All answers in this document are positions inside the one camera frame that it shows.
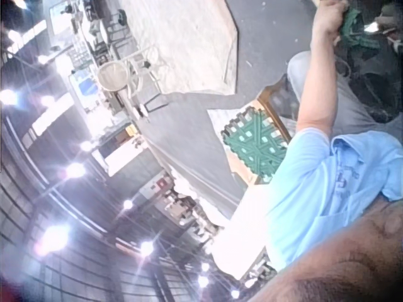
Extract black bag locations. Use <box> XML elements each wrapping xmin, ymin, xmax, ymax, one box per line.
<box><xmin>334</xmin><ymin>0</ymin><xmax>403</xmax><ymax>124</ymax></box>

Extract person's left hand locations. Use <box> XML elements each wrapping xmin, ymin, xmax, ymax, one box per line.
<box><xmin>313</xmin><ymin>0</ymin><xmax>351</xmax><ymax>43</ymax></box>

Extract white sheet under crate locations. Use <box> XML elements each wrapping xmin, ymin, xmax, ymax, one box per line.
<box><xmin>206</xmin><ymin>104</ymin><xmax>253</xmax><ymax>142</ymax></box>

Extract green woven strap bundle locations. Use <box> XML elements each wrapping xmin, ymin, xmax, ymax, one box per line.
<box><xmin>337</xmin><ymin>6</ymin><xmax>382</xmax><ymax>53</ymax></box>

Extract person's legs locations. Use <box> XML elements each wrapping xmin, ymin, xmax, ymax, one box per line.
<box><xmin>286</xmin><ymin>51</ymin><xmax>403</xmax><ymax>144</ymax></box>

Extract cluttered metal work rack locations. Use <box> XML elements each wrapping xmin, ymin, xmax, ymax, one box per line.
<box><xmin>48</xmin><ymin>0</ymin><xmax>166</xmax><ymax>119</ymax></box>

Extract green plastic lattice crate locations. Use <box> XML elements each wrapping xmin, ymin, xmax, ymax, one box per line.
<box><xmin>220</xmin><ymin>106</ymin><xmax>290</xmax><ymax>186</ymax></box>

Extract wooden stool frame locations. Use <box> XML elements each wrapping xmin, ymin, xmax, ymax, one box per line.
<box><xmin>255</xmin><ymin>84</ymin><xmax>302</xmax><ymax>143</ymax></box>

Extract beige floor mat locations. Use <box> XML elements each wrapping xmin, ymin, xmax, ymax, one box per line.
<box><xmin>118</xmin><ymin>0</ymin><xmax>239</xmax><ymax>96</ymax></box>

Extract shelf of goods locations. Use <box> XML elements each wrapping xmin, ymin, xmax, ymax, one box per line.
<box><xmin>147</xmin><ymin>174</ymin><xmax>223</xmax><ymax>242</ymax></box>

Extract blue and white box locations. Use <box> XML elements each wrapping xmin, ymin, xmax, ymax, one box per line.
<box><xmin>68</xmin><ymin>68</ymin><xmax>99</xmax><ymax>111</ymax></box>

